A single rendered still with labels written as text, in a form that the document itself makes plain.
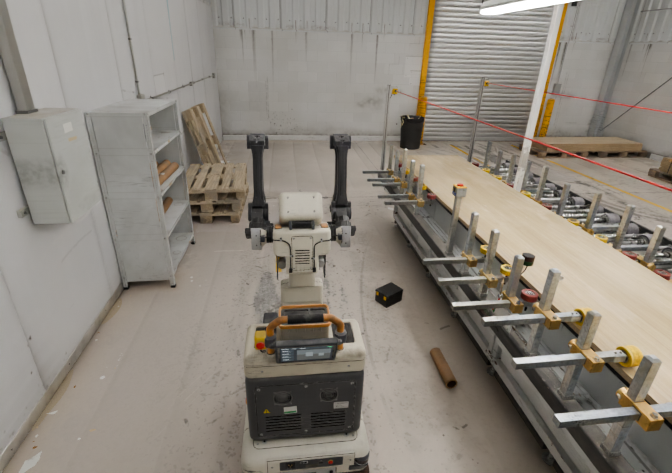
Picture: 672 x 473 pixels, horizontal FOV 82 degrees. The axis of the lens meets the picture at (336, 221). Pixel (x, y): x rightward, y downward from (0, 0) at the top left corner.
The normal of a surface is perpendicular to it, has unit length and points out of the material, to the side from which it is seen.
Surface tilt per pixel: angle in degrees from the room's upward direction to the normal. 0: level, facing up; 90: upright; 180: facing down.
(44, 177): 90
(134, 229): 90
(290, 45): 90
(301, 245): 82
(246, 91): 90
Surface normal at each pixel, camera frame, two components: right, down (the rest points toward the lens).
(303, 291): 0.12, 0.27
